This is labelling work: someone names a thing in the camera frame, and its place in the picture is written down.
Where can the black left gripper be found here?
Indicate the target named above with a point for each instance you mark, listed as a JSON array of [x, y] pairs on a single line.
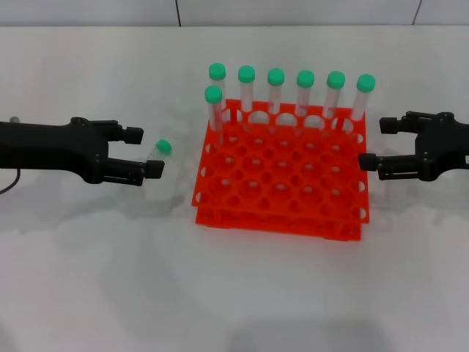
[[51, 146]]

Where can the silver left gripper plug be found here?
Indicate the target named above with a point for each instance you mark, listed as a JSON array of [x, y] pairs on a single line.
[[14, 119]]

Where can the orange plastic test tube rack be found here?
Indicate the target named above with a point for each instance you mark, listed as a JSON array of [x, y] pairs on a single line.
[[278, 172]]

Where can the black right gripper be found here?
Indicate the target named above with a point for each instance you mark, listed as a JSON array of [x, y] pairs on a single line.
[[443, 146]]

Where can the clear test tube green cap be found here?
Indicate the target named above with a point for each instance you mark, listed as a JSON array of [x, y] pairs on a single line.
[[246, 74], [217, 71], [276, 76], [335, 79], [163, 146], [305, 78], [365, 83], [213, 94]]

